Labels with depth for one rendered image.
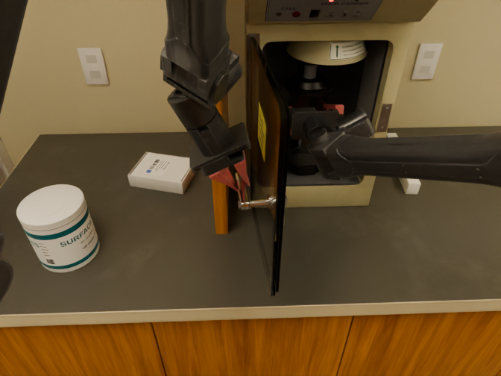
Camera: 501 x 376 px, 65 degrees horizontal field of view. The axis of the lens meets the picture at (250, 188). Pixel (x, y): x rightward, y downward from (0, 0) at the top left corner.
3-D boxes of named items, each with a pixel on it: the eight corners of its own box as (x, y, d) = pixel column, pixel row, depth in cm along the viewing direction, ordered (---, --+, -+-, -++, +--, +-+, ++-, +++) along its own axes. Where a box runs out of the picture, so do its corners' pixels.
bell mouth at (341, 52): (282, 38, 93) (283, 13, 90) (355, 36, 94) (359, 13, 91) (291, 66, 80) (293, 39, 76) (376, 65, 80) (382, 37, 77)
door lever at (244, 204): (262, 177, 72) (262, 166, 70) (271, 212, 64) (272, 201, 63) (233, 180, 71) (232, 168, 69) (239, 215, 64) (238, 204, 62)
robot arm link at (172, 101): (156, 98, 56) (182, 96, 53) (183, 69, 59) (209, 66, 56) (180, 134, 60) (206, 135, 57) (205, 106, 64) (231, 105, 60)
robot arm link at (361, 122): (310, 142, 70) (330, 180, 73) (370, 110, 68) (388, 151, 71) (303, 124, 81) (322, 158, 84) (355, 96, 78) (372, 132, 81)
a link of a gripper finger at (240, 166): (222, 183, 72) (197, 145, 66) (257, 167, 71) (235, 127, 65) (225, 207, 67) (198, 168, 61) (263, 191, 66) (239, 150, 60)
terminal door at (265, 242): (253, 198, 98) (253, 33, 73) (274, 300, 74) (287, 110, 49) (249, 198, 98) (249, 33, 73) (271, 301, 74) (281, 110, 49)
